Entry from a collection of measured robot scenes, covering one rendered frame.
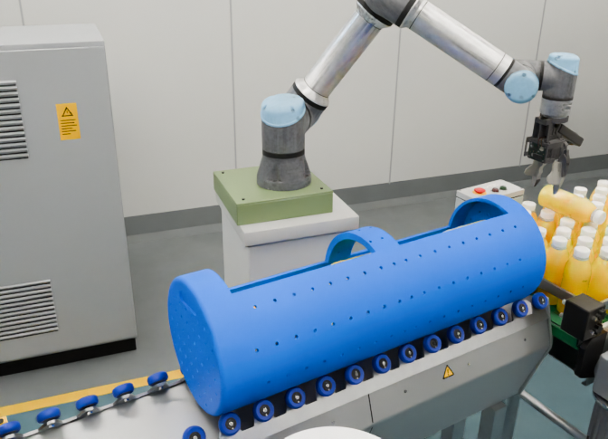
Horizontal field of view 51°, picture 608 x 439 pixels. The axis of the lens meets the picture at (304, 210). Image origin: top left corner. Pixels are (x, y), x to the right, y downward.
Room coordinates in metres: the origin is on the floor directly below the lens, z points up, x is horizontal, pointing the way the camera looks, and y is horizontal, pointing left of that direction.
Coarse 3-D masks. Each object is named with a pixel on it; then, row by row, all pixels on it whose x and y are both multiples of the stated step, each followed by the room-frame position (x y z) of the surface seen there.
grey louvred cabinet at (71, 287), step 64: (0, 64) 2.36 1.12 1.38; (64, 64) 2.44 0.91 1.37; (0, 128) 2.34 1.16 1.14; (64, 128) 2.42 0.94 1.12; (0, 192) 2.33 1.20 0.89; (64, 192) 2.41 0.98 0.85; (0, 256) 2.31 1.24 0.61; (64, 256) 2.40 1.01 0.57; (0, 320) 2.29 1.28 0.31; (64, 320) 2.38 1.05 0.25; (128, 320) 2.48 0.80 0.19
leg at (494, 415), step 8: (488, 408) 1.43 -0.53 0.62; (496, 408) 1.42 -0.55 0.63; (504, 408) 1.43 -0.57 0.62; (480, 416) 1.45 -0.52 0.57; (488, 416) 1.43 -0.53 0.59; (496, 416) 1.41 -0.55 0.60; (504, 416) 1.43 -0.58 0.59; (480, 424) 1.45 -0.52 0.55; (488, 424) 1.42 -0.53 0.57; (496, 424) 1.42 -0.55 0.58; (480, 432) 1.44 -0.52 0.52; (488, 432) 1.42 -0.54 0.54; (496, 432) 1.42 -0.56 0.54
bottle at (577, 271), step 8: (568, 264) 1.50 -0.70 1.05; (576, 264) 1.48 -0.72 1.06; (584, 264) 1.48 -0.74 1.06; (568, 272) 1.49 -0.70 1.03; (576, 272) 1.47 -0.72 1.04; (584, 272) 1.47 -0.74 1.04; (568, 280) 1.48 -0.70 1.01; (576, 280) 1.47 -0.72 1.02; (584, 280) 1.47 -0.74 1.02; (568, 288) 1.48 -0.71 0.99; (576, 288) 1.47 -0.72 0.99; (584, 288) 1.47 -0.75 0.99; (560, 304) 1.49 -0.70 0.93; (560, 312) 1.49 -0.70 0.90
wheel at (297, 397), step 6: (288, 390) 1.06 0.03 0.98; (294, 390) 1.06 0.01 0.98; (300, 390) 1.07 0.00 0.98; (288, 396) 1.05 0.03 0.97; (294, 396) 1.05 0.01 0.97; (300, 396) 1.06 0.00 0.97; (288, 402) 1.04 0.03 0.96; (294, 402) 1.05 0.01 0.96; (300, 402) 1.05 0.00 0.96; (294, 408) 1.04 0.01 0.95
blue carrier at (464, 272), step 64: (384, 256) 1.21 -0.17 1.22; (448, 256) 1.26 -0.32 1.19; (512, 256) 1.34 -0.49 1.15; (192, 320) 1.04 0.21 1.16; (256, 320) 1.01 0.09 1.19; (320, 320) 1.06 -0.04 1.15; (384, 320) 1.13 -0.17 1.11; (448, 320) 1.24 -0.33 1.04; (192, 384) 1.07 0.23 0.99; (256, 384) 0.97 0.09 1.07
